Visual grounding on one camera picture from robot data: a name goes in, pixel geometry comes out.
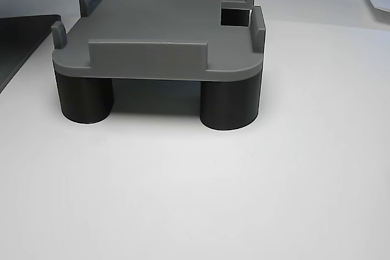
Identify dark grey rectangular mat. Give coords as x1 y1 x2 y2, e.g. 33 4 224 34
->
0 14 63 94

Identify grey holder plate black legs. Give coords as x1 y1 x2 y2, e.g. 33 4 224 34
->
51 0 266 132

